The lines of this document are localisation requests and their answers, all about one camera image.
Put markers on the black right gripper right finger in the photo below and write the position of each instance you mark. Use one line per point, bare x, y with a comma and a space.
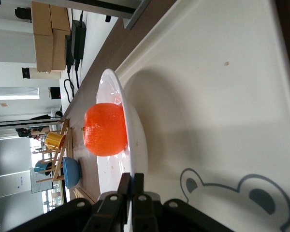
145, 212

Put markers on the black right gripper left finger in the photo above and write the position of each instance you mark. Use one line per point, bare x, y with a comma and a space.
111, 207

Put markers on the white round plate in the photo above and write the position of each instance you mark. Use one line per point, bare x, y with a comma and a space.
137, 145

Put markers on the orange fruit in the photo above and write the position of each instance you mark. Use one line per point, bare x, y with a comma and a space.
104, 129

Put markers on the blue bowl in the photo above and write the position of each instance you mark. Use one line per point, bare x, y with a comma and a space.
71, 171

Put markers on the white paper poster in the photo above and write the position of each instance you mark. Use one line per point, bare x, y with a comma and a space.
41, 181

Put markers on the wooden peg drying rack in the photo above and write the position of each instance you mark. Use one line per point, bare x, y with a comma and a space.
65, 145

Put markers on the blue mug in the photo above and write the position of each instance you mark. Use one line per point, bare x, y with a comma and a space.
42, 167

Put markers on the yellow cup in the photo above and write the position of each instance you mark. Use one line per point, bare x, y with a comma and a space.
54, 140

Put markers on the black device box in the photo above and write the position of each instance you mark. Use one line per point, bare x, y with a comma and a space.
55, 93

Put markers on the cream bear print tray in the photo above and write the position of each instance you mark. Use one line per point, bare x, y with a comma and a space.
220, 96

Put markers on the black power adapter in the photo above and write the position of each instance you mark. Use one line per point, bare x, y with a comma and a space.
68, 52
78, 41

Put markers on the brown cardboard box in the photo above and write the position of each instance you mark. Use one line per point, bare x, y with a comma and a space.
43, 53
41, 18
60, 50
60, 18

